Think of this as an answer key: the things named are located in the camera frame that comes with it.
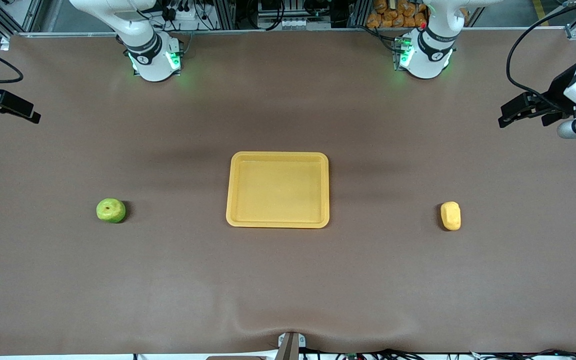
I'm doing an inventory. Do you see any yellow potato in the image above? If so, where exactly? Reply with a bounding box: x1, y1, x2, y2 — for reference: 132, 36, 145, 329
440, 201, 462, 231

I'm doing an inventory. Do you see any green apple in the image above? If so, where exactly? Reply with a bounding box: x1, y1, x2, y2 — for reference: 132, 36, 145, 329
96, 198, 127, 224

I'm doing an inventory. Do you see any yellow plastic tray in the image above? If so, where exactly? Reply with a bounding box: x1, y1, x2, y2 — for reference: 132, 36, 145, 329
226, 151, 330, 229

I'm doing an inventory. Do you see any bag of orange items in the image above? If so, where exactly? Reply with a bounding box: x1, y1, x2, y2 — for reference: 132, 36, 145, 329
366, 0, 430, 29

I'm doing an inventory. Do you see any white power strip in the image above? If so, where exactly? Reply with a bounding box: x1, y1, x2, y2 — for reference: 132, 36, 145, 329
160, 4, 208, 24

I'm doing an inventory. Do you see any brown table mat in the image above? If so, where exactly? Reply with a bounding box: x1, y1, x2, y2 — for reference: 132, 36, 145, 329
0, 29, 576, 357

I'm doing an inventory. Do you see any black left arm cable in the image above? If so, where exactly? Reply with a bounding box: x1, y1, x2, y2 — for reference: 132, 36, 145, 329
506, 0, 576, 108

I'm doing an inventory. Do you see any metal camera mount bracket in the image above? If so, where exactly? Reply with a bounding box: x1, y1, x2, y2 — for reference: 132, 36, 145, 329
278, 332, 307, 360

